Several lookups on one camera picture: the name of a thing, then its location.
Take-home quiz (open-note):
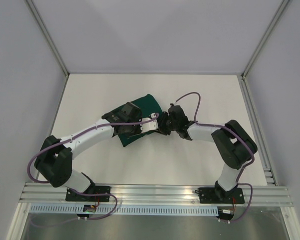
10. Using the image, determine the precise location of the slotted white cable duct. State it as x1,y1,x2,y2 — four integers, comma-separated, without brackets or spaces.
29,203,218,217

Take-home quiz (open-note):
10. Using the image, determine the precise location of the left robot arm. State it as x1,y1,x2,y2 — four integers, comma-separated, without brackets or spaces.
34,102,142,201

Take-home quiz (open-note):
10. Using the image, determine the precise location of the left aluminium frame post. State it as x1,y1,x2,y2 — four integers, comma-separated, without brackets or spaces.
24,0,70,79

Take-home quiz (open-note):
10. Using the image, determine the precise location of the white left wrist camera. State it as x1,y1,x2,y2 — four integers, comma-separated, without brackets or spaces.
140,113,159,134

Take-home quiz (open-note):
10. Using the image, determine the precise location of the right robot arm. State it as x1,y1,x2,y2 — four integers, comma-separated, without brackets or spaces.
157,105,258,203

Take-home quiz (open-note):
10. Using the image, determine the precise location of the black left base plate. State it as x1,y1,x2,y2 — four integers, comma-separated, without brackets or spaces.
65,184,111,202

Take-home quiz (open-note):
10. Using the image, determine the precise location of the dark green surgical drape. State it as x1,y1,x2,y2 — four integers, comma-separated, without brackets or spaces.
102,94,162,147

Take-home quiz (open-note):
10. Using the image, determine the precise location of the right aluminium frame post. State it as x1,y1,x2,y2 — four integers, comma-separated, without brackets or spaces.
241,0,292,80

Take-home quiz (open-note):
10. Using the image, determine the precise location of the aluminium front rail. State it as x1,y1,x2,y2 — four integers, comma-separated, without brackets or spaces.
19,183,293,207

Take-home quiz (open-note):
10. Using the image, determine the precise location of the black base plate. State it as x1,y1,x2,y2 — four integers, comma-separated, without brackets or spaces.
194,187,245,204
65,184,111,202

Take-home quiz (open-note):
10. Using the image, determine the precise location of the aluminium frame post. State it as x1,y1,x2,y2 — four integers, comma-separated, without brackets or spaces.
241,0,292,80
24,0,70,79

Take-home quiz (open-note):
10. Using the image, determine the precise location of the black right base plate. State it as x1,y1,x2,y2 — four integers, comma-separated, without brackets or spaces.
194,187,245,204

